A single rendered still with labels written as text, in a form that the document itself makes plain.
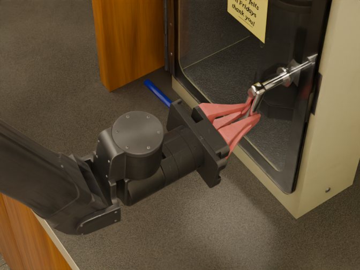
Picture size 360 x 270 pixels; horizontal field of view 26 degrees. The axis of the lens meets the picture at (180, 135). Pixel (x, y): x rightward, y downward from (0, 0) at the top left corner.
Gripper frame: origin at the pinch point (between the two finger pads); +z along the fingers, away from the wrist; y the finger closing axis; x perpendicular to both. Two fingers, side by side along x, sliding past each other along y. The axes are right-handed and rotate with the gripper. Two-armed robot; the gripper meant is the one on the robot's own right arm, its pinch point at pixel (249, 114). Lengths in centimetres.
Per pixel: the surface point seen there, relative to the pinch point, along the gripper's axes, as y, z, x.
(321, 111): -5.7, 5.9, -3.9
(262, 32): 5.5, 4.1, -8.1
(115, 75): 26.3, -2.7, 23.2
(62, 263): 10, -22, 46
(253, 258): -12.1, -4.0, 18.4
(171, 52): 21.1, 3.9, 15.0
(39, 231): 19, -22, 49
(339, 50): -3.6, 6.9, -13.5
